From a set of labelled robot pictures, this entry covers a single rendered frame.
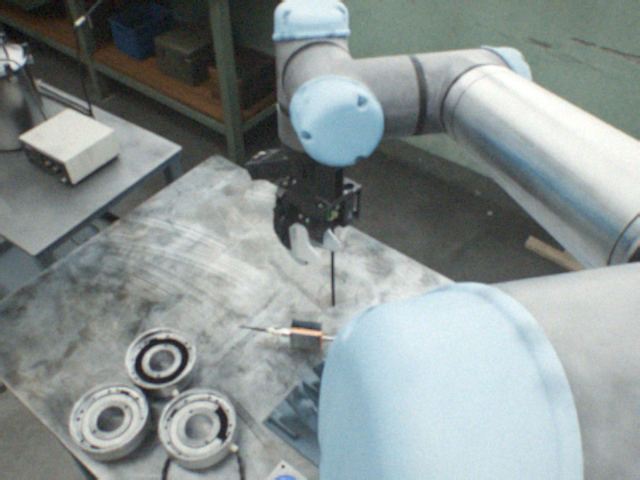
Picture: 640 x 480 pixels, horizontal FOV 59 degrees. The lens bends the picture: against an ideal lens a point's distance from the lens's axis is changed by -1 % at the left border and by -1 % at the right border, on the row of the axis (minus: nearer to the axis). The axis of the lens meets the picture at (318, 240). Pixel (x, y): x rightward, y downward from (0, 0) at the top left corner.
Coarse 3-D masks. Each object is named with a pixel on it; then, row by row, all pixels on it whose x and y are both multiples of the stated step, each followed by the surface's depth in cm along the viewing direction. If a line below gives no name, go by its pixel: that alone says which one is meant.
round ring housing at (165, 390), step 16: (144, 336) 88; (160, 336) 89; (176, 336) 89; (128, 352) 86; (160, 352) 88; (176, 352) 87; (192, 352) 87; (128, 368) 85; (144, 368) 85; (192, 368) 85; (144, 384) 83; (176, 384) 83
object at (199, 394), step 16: (176, 400) 81; (192, 400) 82; (208, 400) 82; (224, 400) 81; (192, 416) 80; (208, 416) 80; (160, 432) 77; (224, 448) 76; (192, 464) 75; (208, 464) 76
